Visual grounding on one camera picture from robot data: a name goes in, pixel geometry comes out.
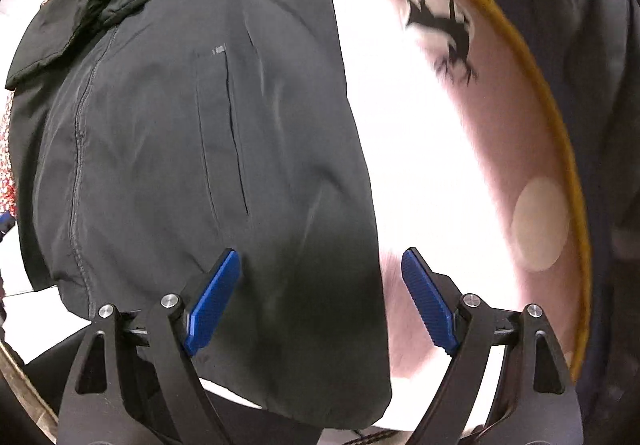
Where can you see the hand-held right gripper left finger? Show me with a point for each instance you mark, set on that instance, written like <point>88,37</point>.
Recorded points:
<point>212,305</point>

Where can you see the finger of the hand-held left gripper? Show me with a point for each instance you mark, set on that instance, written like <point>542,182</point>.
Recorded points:
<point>4,223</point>

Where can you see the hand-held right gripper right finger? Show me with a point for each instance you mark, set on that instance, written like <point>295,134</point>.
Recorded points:
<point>430,305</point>

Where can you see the black jacket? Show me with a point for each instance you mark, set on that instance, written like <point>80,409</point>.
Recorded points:
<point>175,150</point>

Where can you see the red floral quilt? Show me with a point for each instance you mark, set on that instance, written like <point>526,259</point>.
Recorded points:
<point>4,160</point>

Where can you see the pink polka dot blanket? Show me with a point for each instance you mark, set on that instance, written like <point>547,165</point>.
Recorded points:
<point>500,125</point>

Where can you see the black quilted cloth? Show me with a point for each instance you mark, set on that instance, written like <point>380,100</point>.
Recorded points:
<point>610,125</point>

